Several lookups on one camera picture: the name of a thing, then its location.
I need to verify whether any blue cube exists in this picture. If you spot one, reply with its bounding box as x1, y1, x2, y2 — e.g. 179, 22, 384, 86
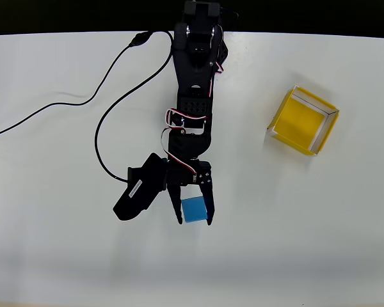
180, 195, 209, 224

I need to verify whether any yellow open box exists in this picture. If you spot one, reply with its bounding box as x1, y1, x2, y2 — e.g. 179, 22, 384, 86
267, 84, 340, 157

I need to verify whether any black webcam on gripper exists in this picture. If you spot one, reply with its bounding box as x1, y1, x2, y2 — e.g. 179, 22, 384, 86
112, 152, 169, 221

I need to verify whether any red white wrist servo wire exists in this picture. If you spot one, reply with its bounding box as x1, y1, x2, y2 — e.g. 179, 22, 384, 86
161, 107, 209, 184

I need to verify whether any red white arm servo wire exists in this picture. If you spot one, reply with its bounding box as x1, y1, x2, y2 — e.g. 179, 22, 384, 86
207, 27, 227, 98

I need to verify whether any thick black camera cable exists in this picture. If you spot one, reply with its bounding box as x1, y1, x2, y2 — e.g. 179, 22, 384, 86
94, 30, 175, 184

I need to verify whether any thin black cable with plug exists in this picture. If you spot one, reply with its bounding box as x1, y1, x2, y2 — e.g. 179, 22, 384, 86
0, 30, 154, 140

